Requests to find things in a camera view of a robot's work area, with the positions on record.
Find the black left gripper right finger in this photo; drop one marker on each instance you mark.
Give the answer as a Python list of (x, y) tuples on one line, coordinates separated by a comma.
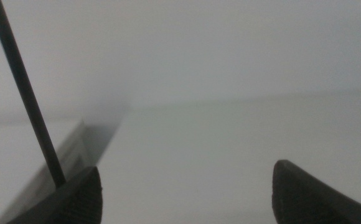
[(302, 202)]

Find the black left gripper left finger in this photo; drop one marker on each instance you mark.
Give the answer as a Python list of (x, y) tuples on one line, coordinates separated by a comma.
[(74, 205)]

